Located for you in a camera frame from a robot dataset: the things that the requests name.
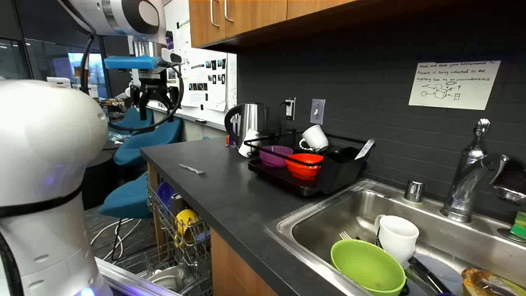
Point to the wooden wall cabinet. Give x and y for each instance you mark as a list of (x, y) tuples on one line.
[(256, 14)]

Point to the green bowl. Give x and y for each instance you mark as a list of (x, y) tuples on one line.
[(366, 268)]

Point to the printed research poster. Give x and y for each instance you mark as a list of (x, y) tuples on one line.
[(202, 76)]

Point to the wooden base cabinet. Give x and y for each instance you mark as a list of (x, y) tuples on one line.
[(235, 273)]

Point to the chrome faucet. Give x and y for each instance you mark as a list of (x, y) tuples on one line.
[(465, 181)]

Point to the blue upholstered chair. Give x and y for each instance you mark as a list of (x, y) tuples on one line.
[(128, 120), (145, 142), (128, 198)]

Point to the purple bowl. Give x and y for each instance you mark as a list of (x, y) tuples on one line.
[(273, 157)]

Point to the whiteboard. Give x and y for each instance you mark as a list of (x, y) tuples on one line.
[(230, 83)]

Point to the metal light switch plate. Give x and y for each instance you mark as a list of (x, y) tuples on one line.
[(317, 111)]

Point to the green sponge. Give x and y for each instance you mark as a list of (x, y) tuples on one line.
[(518, 226)]

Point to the yellow mug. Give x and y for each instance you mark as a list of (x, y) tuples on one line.
[(184, 222)]

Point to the stainless steel sink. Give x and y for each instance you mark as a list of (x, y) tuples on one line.
[(339, 219)]

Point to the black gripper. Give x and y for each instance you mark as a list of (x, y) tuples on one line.
[(153, 81)]

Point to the blue wrist camera box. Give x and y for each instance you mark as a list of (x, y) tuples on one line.
[(131, 63)]

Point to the white dinner plate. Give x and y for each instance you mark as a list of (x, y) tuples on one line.
[(166, 278)]

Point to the white mug with blue rim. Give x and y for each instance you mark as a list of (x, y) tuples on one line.
[(314, 137)]

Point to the dishwasher cup rack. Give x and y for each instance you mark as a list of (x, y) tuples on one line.
[(191, 249)]

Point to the dishwasher plate rack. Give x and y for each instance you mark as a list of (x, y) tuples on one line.
[(194, 285)]

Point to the white utensil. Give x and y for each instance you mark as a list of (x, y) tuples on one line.
[(363, 148)]

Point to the plain white mug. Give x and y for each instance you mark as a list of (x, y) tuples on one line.
[(396, 236)]

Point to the small red cap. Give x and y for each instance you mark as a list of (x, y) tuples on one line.
[(228, 140)]

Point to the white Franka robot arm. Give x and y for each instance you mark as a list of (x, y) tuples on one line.
[(43, 137)]

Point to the black utensil caddy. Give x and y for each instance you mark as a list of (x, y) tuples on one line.
[(339, 173)]

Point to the brown plate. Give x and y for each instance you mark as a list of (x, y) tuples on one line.
[(482, 282)]

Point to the red bowl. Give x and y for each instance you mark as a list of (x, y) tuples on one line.
[(304, 165)]

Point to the small metal strip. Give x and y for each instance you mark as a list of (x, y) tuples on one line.
[(191, 170)]

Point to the white paper wall sign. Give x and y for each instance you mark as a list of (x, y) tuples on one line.
[(454, 84)]

